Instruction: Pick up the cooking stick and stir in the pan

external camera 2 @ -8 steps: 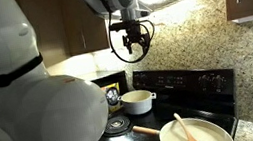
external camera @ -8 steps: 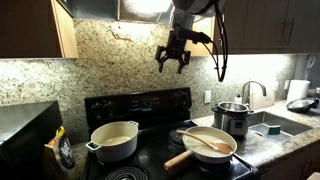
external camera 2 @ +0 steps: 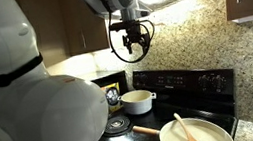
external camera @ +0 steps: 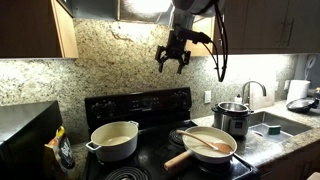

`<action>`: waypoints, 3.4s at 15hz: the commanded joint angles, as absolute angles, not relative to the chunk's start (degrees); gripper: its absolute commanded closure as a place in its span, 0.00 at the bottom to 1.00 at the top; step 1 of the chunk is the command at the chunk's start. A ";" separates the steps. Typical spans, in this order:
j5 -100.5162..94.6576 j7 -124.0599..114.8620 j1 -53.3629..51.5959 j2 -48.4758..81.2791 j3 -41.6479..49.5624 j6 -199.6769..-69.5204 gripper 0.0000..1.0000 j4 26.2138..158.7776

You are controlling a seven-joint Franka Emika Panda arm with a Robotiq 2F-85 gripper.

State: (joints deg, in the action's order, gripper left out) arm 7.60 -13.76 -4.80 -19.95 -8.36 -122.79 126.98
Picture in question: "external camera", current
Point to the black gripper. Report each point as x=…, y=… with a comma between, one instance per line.
x=175, y=46

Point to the wooden cooking spoon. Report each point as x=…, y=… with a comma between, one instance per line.
x=225, y=147

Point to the small white soap bottle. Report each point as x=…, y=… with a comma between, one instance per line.
x=238, y=99

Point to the black coil burner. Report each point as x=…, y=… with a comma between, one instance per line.
x=173, y=137
x=128, y=173

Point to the steel arched faucet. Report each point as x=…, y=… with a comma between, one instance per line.
x=253, y=82

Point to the black pot at right edge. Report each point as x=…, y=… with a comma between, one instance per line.
x=233, y=123

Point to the steel range hood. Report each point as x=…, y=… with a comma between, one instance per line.
x=96, y=8

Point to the black electric stove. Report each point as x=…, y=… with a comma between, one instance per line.
x=153, y=150

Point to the pale cutting board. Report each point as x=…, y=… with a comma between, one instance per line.
x=263, y=100

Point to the green sponge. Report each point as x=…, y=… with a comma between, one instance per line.
x=274, y=130

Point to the white paper towel roll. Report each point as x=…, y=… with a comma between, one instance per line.
x=297, y=90

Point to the steel kitchen sink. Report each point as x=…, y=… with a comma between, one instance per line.
x=283, y=125

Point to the black pressure cooker lid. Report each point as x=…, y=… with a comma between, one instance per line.
x=300, y=105

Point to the yellow black snack bag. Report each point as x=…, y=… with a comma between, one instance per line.
x=63, y=153

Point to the brown base cabinet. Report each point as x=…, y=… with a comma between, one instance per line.
x=290, y=163

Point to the black microwave oven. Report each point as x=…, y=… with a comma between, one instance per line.
x=23, y=133

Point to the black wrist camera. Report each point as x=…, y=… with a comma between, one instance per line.
x=191, y=35

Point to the white wall outlet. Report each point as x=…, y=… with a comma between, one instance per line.
x=207, y=96
x=287, y=85

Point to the dark brown wall cabinet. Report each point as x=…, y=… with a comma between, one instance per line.
x=263, y=23

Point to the light-edged wooden wall cabinet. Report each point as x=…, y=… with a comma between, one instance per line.
x=30, y=26

